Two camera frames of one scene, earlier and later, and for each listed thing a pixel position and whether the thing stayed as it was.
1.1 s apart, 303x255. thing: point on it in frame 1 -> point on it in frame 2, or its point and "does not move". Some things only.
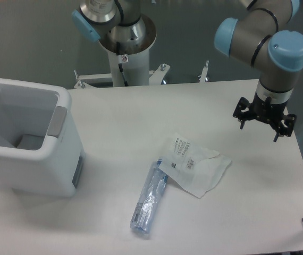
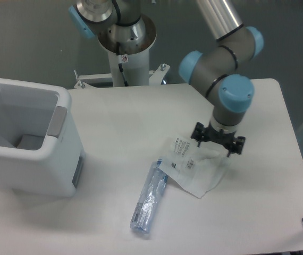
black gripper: [267, 111] -> [225, 139]
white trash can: [30, 142] does not move
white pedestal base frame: [156, 77] does not move
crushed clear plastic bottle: [149, 198] does not move
